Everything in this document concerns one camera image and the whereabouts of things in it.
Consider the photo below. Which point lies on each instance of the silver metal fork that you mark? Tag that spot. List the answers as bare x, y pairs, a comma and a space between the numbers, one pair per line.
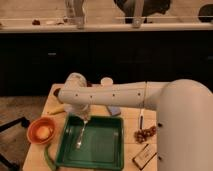
79, 140

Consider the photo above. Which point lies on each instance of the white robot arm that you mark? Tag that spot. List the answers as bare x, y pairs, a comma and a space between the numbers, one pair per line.
184, 111

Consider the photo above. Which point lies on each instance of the small dark cup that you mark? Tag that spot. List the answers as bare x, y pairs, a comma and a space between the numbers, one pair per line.
56, 92

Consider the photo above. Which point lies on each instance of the yellow banana toy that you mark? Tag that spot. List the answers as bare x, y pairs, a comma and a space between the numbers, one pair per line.
57, 111

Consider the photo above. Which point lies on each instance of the white cup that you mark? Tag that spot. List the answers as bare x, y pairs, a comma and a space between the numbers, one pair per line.
106, 81

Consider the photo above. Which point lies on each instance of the orange bowl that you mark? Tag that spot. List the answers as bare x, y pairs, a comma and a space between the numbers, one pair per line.
33, 127

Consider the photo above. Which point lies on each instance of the egg-like ball in bowl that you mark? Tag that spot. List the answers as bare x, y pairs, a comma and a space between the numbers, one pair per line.
43, 132

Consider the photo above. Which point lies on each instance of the green plastic tray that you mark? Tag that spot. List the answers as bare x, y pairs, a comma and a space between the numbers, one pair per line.
102, 144

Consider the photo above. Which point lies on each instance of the green bean pod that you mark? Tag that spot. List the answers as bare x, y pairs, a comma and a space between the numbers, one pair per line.
51, 164

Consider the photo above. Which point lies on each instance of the dark box with label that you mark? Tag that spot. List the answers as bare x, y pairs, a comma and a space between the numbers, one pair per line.
144, 156

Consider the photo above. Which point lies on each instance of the black-handled knife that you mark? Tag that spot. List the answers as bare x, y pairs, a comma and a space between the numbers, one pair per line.
141, 116

